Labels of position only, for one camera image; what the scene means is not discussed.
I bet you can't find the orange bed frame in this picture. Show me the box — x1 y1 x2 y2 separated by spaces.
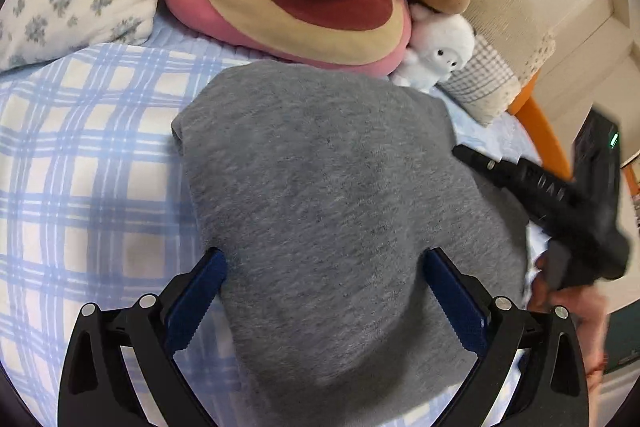
507 74 574 184

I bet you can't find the white plush toy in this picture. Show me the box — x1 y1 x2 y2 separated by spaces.
390 4 476 90

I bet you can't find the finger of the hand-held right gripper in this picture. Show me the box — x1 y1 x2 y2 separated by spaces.
452 144 547 208

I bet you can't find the grey sweatshirt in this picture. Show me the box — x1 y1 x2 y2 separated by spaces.
171 59 534 414

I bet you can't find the blue plaid bed sheet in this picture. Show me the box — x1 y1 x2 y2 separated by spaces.
0 42 532 427

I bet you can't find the person's right hand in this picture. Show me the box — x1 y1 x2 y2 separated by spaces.
527 252 610 380

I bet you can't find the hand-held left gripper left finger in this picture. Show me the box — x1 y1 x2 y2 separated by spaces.
57 247 228 427

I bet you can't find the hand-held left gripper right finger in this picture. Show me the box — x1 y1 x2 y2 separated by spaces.
423 248 591 427

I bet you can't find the checkered lace pillow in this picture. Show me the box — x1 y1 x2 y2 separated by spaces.
440 0 557 128

